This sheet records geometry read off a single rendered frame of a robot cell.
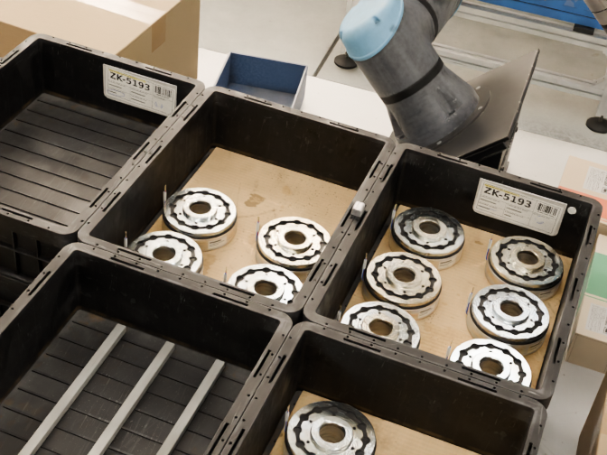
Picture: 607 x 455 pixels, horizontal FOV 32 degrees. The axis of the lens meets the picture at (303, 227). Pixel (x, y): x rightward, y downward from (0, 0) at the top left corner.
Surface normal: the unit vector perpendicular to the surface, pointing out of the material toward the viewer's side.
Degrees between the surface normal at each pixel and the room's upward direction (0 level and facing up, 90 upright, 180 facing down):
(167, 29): 90
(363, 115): 0
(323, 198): 0
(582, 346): 90
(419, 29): 50
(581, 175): 0
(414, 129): 82
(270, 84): 90
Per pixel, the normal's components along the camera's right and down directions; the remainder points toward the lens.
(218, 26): 0.10, -0.76
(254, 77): -0.18, 0.62
